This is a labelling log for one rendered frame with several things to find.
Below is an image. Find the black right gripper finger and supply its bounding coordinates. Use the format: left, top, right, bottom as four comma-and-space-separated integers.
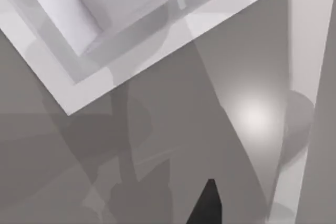
185, 178, 223, 224

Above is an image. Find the white sink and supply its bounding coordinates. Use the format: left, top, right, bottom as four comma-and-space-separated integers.
0, 0, 281, 116

